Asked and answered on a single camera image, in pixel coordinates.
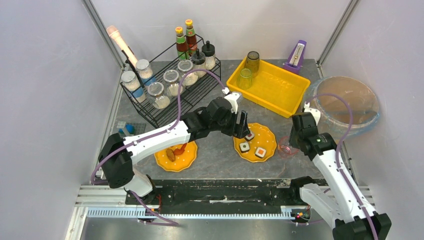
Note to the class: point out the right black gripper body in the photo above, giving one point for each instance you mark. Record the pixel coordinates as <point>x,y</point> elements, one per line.
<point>296,140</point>

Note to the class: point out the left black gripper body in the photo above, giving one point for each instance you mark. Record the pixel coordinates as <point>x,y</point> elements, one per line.
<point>240,124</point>

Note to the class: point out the pink glass cup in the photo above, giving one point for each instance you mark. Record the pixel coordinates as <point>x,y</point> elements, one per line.
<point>284,149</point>

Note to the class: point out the green glass cup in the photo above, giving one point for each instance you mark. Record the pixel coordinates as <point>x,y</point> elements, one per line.
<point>245,79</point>

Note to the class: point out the dark glass cup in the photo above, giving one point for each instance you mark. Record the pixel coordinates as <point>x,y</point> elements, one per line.
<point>253,63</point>

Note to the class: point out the black cap shaker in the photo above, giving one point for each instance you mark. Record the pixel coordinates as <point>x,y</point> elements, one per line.
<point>199,62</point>
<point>209,51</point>

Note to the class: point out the glass jar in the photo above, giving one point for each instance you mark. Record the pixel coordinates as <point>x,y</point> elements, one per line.
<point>184,66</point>
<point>158,96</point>
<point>172,78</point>

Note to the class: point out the glass jar front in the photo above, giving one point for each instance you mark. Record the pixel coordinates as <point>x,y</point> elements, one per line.
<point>172,78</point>

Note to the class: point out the glass jar back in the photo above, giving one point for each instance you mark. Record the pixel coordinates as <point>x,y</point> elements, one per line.
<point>158,96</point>

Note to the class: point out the green label sauce bottle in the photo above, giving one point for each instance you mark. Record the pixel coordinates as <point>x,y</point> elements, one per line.
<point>182,46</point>

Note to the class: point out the red label sauce bottle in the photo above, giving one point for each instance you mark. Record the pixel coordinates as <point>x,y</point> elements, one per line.
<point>191,37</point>

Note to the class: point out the blue band spice jar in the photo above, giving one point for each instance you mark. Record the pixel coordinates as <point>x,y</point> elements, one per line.
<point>132,84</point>
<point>145,72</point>

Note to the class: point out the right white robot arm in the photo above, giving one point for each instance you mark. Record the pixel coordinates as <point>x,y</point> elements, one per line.
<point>349,214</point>

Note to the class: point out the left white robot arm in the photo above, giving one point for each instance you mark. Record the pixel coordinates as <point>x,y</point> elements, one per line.
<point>120,154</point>

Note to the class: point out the red centre sushi piece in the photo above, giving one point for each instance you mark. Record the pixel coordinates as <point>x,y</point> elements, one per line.
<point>249,137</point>

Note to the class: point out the green centre sushi piece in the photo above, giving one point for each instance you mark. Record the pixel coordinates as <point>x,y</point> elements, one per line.
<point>244,147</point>

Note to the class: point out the yellow plate with sushi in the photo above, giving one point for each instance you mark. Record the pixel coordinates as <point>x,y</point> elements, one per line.
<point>264,138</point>

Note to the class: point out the orange centre sushi piece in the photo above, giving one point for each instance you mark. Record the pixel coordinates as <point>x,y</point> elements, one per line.
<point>260,152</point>

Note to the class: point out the yellow plastic bin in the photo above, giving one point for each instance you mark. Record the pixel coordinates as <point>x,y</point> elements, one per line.
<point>274,88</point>

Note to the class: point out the round bin with plastic liner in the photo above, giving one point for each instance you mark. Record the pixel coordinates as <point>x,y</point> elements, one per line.
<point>335,116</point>

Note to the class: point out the purple metronome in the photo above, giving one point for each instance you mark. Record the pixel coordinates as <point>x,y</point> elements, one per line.
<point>295,60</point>

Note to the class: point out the red chicken wing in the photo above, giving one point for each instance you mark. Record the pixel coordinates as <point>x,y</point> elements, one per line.
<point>180,151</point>

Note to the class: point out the yellow plate with chicken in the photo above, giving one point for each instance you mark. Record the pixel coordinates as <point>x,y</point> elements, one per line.
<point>182,161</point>

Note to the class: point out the brown chicken piece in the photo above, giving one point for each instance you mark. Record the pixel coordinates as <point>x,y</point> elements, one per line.
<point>170,154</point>

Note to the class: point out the grey lego baseplate with bricks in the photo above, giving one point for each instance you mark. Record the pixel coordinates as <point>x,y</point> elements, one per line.
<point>129,128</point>

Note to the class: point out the pink microphone on stand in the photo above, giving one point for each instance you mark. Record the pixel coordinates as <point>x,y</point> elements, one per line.
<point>114,34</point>

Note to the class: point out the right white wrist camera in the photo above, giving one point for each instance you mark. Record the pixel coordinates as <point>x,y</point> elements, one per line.
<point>315,112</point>

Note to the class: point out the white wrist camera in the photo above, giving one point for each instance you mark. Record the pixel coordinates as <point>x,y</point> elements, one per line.
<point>233,97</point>
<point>315,112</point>

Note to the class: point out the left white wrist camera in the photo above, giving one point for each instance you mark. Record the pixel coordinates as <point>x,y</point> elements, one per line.
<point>233,97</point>

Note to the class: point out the black wire rack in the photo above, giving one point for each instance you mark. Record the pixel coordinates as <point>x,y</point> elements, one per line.
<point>168,60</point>

